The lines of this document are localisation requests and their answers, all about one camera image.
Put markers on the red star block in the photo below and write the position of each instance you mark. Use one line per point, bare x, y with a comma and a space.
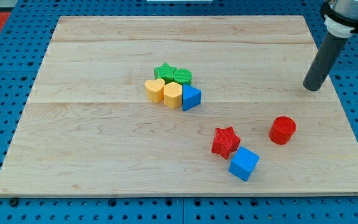
225, 142

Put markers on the yellow hexagon block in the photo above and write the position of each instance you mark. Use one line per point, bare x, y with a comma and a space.
173, 94

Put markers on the red cylinder block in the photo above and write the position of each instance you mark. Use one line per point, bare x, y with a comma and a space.
282, 129

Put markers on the blue cube block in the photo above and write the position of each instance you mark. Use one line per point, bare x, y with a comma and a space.
243, 163

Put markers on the blue triangle block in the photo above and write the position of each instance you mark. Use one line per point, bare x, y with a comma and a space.
191, 97

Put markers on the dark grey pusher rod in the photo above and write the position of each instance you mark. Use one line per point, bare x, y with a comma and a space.
328, 52

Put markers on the green star block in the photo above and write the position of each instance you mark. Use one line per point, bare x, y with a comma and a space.
165, 72

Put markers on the green cylinder block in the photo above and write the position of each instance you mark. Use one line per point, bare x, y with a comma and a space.
182, 76

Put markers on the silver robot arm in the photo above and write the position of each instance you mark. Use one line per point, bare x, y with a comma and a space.
340, 18

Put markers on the wooden board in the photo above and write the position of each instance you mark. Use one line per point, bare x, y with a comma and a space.
89, 131

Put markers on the yellow heart block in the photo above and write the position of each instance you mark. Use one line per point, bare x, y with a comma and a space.
154, 90

